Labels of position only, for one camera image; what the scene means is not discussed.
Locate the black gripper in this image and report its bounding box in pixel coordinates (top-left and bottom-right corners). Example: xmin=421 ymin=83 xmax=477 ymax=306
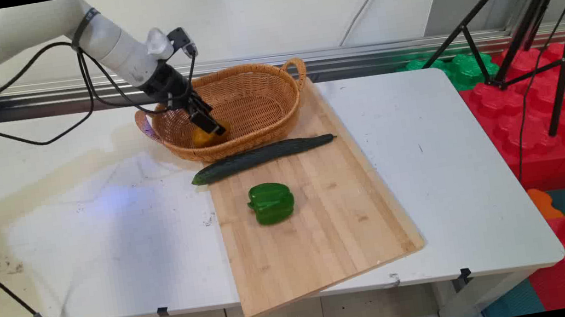
xmin=140 ymin=54 xmax=229 ymax=146

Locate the yellow orange fruit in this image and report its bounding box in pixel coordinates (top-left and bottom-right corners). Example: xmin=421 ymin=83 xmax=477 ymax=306
xmin=190 ymin=121 xmax=229 ymax=150

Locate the long dark green cucumber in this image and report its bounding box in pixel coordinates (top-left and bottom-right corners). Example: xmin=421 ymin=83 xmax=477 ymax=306
xmin=187 ymin=132 xmax=342 ymax=187

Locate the woven wicker basket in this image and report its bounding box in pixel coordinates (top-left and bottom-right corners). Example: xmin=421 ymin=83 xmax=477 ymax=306
xmin=130 ymin=56 xmax=318 ymax=172

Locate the green bell pepper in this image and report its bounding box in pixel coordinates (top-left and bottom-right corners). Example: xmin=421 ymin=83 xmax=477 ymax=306
xmin=244 ymin=180 xmax=298 ymax=228

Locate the bamboo cutting board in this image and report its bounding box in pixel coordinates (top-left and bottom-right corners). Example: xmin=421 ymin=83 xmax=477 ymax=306
xmin=194 ymin=65 xmax=432 ymax=317

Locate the green foam block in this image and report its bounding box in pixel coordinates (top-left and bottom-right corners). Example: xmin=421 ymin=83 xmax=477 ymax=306
xmin=395 ymin=47 xmax=503 ymax=100

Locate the white table leg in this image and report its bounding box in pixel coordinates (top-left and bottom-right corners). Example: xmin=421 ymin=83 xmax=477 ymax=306
xmin=431 ymin=267 xmax=543 ymax=317

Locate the large red foam block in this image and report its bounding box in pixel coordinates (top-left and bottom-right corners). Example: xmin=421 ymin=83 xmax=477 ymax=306
xmin=453 ymin=41 xmax=565 ymax=202

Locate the orange foam piece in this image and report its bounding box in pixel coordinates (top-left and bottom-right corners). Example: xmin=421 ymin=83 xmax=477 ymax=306
xmin=527 ymin=185 xmax=565 ymax=222

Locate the black tripod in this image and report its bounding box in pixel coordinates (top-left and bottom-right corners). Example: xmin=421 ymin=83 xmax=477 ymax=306
xmin=412 ymin=0 xmax=565 ymax=154

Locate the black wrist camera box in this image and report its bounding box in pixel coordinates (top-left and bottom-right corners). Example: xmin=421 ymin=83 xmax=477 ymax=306
xmin=166 ymin=25 xmax=200 ymax=62

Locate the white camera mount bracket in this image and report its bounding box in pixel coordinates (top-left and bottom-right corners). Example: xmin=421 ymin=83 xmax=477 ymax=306
xmin=143 ymin=26 xmax=175 ymax=62

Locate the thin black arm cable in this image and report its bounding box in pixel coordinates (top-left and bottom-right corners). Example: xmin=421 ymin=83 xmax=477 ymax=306
xmin=0 ymin=23 xmax=209 ymax=152

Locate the black wrist cable strap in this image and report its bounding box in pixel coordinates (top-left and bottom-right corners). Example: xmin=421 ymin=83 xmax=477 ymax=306
xmin=66 ymin=7 xmax=106 ymax=51

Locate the aluminium wall rail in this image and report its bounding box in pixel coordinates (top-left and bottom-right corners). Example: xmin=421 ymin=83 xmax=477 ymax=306
xmin=0 ymin=7 xmax=565 ymax=128

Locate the thin black tripod cable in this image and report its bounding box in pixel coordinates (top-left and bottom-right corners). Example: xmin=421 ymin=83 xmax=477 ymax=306
xmin=493 ymin=0 xmax=565 ymax=185

